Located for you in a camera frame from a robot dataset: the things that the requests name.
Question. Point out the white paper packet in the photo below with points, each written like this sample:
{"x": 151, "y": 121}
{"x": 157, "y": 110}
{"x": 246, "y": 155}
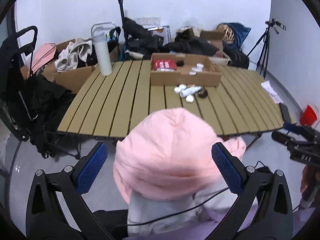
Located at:
{"x": 271, "y": 92}

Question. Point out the white tall bottle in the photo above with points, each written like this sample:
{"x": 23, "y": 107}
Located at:
{"x": 103, "y": 57}

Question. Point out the red plastic cup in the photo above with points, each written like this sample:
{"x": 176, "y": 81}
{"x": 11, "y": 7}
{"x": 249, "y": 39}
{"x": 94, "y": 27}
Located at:
{"x": 309, "y": 116}

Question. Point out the black hair scrunchie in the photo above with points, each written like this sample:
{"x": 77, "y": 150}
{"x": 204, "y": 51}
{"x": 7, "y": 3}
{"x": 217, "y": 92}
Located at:
{"x": 180, "y": 63}

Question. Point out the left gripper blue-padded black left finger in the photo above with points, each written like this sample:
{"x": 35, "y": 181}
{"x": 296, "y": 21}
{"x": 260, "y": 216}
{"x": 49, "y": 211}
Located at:
{"x": 56, "y": 209}

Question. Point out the person's right hand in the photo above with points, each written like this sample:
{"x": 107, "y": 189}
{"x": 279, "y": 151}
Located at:
{"x": 308, "y": 174}

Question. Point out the camera tripod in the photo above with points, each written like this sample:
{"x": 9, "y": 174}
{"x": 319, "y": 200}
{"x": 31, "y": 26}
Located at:
{"x": 262, "y": 62}

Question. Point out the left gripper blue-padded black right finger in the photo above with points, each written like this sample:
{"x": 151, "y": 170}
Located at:
{"x": 262, "y": 209}

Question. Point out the white tube bottle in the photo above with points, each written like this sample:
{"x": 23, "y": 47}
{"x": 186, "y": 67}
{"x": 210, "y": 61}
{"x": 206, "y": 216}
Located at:
{"x": 189, "y": 91}

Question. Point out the cardboard tray box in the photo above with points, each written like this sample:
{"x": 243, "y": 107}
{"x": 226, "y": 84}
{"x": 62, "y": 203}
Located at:
{"x": 197, "y": 70}

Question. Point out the blue cushion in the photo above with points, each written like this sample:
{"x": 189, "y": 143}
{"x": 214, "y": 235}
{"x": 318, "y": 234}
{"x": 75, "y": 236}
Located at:
{"x": 240, "y": 34}

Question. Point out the black cart handle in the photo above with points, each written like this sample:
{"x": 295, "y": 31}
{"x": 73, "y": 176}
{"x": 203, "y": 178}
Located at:
{"x": 121, "y": 10}

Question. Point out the pink trousered knee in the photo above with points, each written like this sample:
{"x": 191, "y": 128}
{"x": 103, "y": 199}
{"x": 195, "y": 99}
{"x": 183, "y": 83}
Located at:
{"x": 168, "y": 155}

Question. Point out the large cardboard box left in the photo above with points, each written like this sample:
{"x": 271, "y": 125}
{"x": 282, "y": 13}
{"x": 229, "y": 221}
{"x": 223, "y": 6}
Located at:
{"x": 70, "y": 79}

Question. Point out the red book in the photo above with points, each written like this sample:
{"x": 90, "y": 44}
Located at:
{"x": 164, "y": 65}

